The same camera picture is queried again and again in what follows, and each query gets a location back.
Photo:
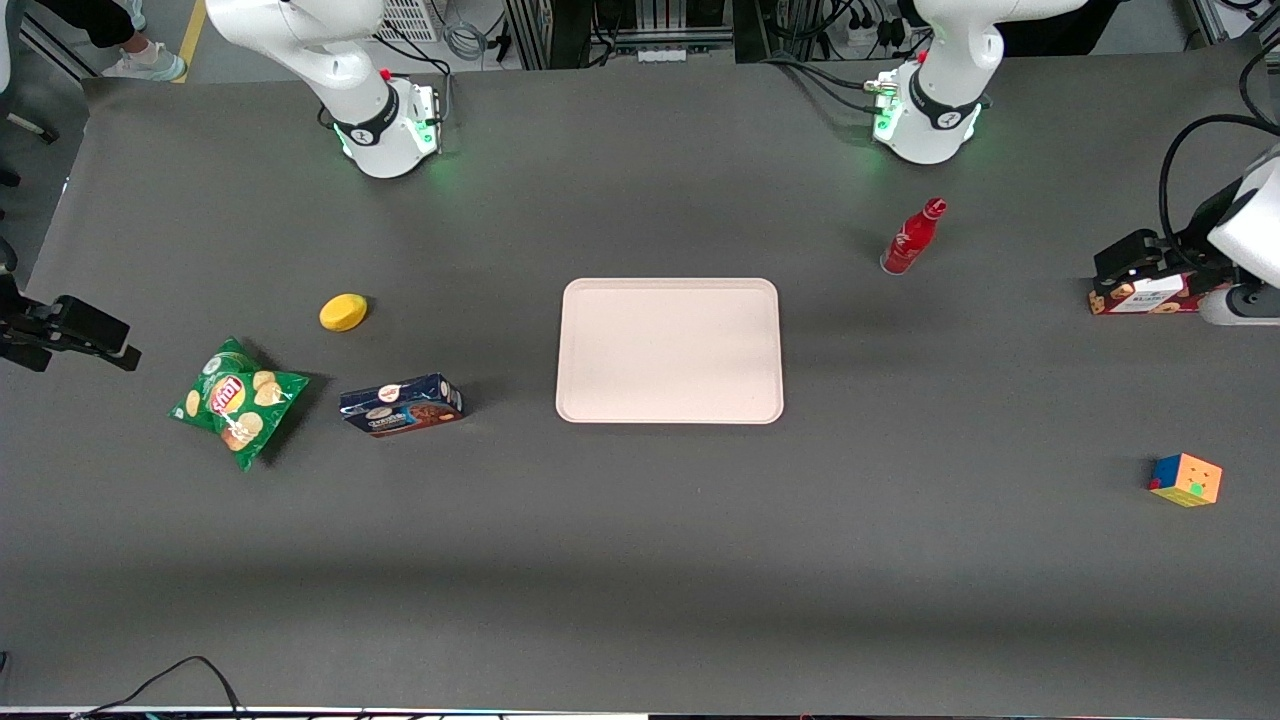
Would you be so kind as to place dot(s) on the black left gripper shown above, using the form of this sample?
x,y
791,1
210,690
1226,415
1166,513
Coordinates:
x,y
1197,243

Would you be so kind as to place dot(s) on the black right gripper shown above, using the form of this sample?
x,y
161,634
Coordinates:
x,y
12,326

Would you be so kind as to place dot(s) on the red tartan cookie box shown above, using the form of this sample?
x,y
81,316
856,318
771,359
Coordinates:
x,y
1150,296

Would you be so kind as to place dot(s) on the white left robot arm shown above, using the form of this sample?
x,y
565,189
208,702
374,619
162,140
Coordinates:
x,y
935,130

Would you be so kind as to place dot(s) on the dark blue cookie box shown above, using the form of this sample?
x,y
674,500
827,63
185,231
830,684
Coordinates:
x,y
400,405

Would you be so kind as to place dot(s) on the white perforated box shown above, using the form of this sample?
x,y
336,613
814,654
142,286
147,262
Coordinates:
x,y
408,18

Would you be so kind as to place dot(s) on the cream plastic tray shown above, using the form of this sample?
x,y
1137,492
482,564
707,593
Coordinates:
x,y
670,350

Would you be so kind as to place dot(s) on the green chips bag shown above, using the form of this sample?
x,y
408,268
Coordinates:
x,y
235,400

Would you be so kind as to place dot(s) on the red soda bottle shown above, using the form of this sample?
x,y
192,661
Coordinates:
x,y
910,240

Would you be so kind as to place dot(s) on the multicoloured puzzle cube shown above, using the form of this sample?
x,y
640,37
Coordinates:
x,y
1185,480

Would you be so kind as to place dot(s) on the yellow lemon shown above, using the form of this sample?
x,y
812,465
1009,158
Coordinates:
x,y
343,312

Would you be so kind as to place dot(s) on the white sneaker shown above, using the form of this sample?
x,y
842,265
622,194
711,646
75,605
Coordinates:
x,y
145,65

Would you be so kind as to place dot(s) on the person's black trouser leg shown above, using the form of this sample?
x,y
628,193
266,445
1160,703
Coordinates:
x,y
85,20

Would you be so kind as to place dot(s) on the white power strip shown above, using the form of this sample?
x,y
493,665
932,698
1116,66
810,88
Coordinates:
x,y
662,54

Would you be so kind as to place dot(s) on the aluminium equipment rack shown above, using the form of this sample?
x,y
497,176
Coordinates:
x,y
620,25

